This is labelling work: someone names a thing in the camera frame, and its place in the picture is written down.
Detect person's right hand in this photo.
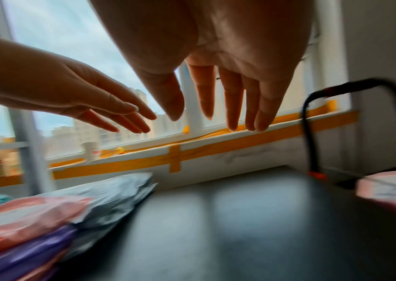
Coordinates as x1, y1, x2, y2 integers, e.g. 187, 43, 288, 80
89, 0, 315, 133

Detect person's left hand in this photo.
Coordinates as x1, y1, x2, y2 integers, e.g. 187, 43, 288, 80
0, 32, 157, 135

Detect black wire cart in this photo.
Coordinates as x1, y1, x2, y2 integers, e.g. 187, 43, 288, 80
300, 77, 396, 193

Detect purple plastic package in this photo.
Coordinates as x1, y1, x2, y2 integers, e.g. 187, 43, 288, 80
0, 225, 79, 281

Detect white framed window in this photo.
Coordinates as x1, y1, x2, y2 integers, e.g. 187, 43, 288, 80
0, 0, 353, 165

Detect white paper cup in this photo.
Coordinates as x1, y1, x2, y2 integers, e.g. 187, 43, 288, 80
82, 142, 99, 162

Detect yellow tape strip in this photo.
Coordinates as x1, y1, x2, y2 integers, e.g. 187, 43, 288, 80
0, 100, 360, 193

